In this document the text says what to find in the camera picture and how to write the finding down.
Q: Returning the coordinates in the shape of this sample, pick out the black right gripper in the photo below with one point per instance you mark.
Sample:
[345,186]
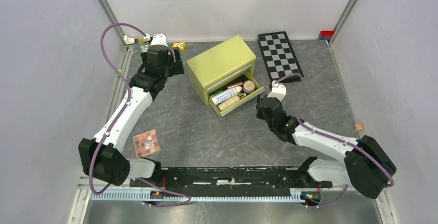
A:
[259,113]

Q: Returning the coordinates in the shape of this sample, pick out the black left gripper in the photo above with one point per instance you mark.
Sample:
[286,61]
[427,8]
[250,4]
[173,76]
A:
[176,67]

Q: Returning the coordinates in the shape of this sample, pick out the small round cream jar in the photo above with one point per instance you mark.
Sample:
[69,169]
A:
[249,86]

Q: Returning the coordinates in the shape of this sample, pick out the white lotion tube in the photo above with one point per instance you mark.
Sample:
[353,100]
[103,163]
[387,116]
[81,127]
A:
[225,95]

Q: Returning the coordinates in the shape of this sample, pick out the green drawer cabinet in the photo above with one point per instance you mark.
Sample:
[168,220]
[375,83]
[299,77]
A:
[227,63]

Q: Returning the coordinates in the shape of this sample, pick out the eyeshadow palette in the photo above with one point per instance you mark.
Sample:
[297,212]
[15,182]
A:
[146,143]

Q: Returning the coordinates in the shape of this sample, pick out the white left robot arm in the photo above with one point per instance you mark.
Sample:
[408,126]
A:
[101,156]

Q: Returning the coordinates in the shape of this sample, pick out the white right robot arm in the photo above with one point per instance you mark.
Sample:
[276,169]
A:
[361,163]

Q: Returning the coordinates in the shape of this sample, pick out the yellow owl toy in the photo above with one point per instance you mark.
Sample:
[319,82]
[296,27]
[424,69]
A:
[179,46]

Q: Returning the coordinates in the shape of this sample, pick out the green owl toy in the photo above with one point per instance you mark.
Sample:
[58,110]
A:
[144,48]

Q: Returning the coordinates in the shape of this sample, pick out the black white chessboard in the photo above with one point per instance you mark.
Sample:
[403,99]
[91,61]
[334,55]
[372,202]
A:
[279,57]

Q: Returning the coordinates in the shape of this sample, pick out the wooden arch blocks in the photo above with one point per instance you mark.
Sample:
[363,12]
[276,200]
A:
[130,41]

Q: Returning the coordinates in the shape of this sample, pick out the small wooden cube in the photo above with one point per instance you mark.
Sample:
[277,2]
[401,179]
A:
[359,127]

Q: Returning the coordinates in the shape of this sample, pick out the red blue blocks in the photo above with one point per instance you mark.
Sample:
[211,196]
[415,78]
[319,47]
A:
[326,35]

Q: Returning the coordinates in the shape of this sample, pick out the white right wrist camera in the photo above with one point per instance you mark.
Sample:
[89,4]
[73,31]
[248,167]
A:
[278,91]

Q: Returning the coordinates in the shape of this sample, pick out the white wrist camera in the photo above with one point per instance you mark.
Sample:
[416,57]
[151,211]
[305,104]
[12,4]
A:
[278,91]
[156,39]

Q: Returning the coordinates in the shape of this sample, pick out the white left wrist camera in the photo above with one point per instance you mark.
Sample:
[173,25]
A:
[156,39]

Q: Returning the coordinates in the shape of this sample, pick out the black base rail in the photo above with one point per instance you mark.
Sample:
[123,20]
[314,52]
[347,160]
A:
[270,181]

